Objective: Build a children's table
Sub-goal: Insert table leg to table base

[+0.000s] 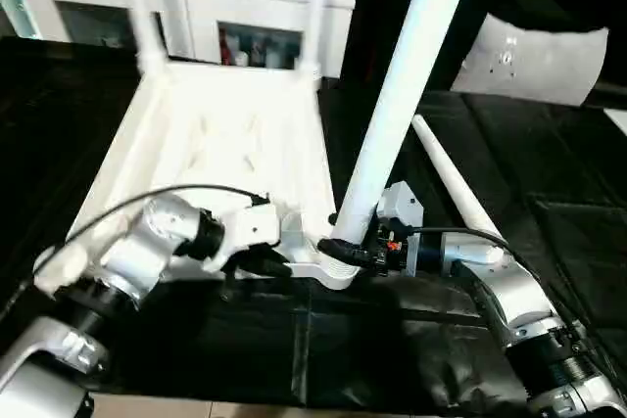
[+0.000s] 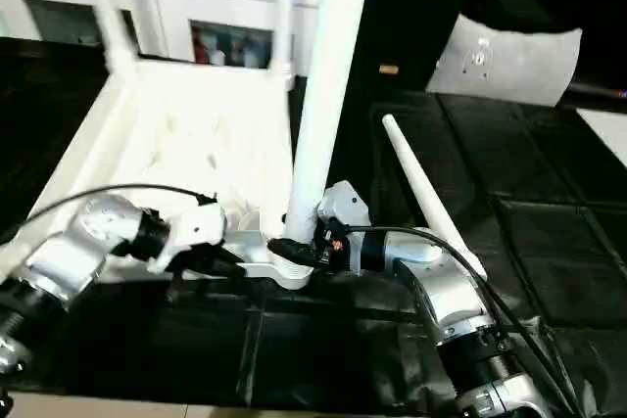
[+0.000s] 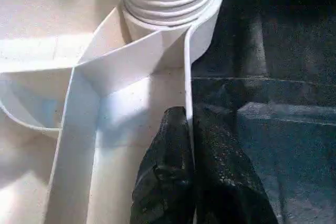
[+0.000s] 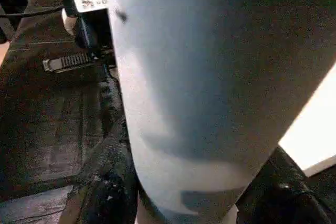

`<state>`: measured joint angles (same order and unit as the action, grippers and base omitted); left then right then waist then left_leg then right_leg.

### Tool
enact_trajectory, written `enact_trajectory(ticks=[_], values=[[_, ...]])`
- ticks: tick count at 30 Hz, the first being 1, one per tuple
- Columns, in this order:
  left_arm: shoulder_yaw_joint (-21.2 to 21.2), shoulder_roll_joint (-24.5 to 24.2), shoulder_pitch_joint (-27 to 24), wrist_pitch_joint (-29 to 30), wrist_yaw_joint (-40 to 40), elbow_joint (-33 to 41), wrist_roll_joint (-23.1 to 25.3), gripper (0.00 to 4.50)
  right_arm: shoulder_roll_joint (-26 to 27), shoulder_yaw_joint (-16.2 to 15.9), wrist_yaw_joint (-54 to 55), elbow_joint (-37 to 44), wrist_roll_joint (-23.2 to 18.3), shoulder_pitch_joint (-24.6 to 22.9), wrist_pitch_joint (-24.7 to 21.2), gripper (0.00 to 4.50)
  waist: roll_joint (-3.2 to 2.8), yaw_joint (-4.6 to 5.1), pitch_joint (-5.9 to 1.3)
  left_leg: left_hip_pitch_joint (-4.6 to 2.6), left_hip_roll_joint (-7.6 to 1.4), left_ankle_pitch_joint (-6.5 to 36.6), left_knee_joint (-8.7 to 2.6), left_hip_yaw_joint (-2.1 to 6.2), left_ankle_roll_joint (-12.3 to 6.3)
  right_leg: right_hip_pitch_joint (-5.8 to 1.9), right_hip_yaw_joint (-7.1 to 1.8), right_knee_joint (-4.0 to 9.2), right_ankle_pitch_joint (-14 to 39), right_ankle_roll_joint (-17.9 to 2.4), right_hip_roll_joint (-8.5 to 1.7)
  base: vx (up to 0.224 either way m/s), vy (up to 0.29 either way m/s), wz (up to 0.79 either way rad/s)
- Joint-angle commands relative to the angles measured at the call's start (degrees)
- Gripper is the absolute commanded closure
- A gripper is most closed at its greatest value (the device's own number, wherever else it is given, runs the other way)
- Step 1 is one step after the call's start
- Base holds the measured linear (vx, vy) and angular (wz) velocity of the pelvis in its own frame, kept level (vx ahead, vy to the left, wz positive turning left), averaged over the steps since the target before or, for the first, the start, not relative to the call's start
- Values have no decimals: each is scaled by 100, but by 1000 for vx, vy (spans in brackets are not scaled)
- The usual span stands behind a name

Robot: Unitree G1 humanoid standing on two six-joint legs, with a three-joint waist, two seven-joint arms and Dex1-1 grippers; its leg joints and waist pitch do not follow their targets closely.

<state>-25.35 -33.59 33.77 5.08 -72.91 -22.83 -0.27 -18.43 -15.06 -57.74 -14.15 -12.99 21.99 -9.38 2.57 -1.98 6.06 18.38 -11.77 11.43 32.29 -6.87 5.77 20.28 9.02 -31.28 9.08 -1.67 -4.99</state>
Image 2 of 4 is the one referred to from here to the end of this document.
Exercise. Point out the white plastic table leg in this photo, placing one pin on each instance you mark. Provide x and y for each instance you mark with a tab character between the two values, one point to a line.
328	75
421	183
286	12
110	12

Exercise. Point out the white plastic table top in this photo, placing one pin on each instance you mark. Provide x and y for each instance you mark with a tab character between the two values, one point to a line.
167	144

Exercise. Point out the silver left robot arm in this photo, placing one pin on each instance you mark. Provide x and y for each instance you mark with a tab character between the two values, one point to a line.
69	252

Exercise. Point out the small yellow tag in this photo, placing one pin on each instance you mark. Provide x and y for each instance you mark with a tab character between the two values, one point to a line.
389	69

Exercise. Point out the black work mat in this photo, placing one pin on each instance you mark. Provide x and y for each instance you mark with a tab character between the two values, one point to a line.
549	222

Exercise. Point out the white padded sheet with fitting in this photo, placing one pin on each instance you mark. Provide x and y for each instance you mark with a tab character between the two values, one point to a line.
505	61

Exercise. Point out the flat white sheet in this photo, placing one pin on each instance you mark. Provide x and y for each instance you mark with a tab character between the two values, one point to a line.
607	134

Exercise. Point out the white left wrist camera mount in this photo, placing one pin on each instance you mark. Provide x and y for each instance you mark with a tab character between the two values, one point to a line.
196	227

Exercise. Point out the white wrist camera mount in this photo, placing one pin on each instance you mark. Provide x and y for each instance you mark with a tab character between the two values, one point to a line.
196	227
341	205

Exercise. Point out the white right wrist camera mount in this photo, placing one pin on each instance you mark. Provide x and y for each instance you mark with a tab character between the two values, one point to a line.
341	205

